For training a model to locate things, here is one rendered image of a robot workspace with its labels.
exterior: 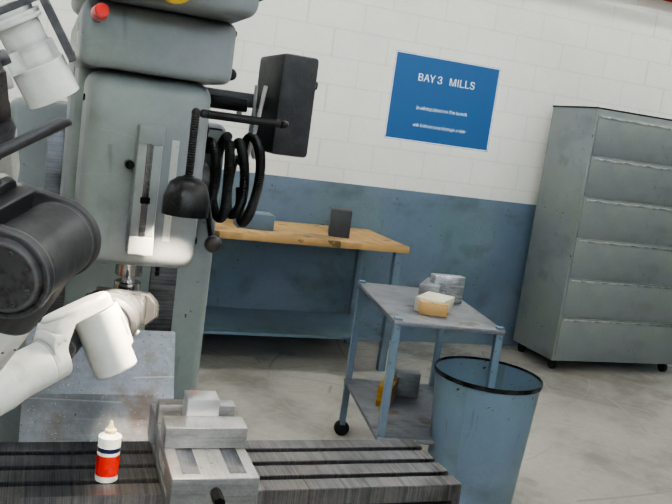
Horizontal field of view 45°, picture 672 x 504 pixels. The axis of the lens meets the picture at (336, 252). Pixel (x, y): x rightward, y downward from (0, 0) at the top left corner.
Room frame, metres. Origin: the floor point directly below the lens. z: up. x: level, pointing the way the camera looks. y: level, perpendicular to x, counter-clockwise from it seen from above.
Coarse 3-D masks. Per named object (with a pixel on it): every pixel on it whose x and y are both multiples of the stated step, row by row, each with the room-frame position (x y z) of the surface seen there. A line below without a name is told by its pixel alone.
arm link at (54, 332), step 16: (80, 304) 1.14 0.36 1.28; (96, 304) 1.15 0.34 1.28; (112, 304) 1.18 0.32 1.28; (48, 320) 1.11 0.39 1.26; (64, 320) 1.11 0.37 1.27; (80, 320) 1.12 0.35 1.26; (48, 336) 1.09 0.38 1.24; (64, 336) 1.10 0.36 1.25; (64, 352) 1.09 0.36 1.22; (64, 368) 1.09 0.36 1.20
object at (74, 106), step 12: (72, 96) 1.47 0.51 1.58; (72, 108) 1.47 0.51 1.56; (72, 120) 1.47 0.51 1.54; (72, 132) 1.46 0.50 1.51; (72, 144) 1.46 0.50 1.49; (72, 156) 1.46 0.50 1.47; (72, 168) 1.46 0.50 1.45; (72, 180) 1.46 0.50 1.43; (60, 192) 1.57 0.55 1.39; (72, 192) 1.46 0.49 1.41
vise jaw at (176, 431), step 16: (176, 416) 1.42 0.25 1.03; (192, 416) 1.43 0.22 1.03; (208, 416) 1.44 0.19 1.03; (224, 416) 1.45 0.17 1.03; (160, 432) 1.41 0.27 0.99; (176, 432) 1.36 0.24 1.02; (192, 432) 1.37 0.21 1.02; (208, 432) 1.38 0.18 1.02; (224, 432) 1.39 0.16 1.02; (240, 432) 1.40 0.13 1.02
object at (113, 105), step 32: (96, 96) 1.30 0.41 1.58; (128, 96) 1.31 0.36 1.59; (160, 96) 1.33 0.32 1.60; (192, 96) 1.35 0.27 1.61; (96, 128) 1.30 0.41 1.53; (128, 128) 1.31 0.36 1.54; (96, 160) 1.30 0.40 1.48; (96, 192) 1.30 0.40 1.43; (128, 192) 1.32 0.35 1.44; (160, 192) 1.33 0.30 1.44; (160, 224) 1.34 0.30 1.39; (192, 224) 1.36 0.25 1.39; (128, 256) 1.32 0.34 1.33; (160, 256) 1.34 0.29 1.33; (192, 256) 1.37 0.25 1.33
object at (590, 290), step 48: (576, 144) 6.14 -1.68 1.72; (624, 144) 6.08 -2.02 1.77; (576, 192) 6.05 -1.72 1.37; (624, 192) 6.11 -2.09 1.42; (576, 240) 5.98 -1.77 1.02; (624, 240) 6.14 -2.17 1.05; (528, 288) 6.41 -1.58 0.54; (576, 288) 6.01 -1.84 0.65; (624, 288) 6.17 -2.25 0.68; (528, 336) 6.30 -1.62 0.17; (576, 336) 6.04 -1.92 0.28; (624, 336) 6.20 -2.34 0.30
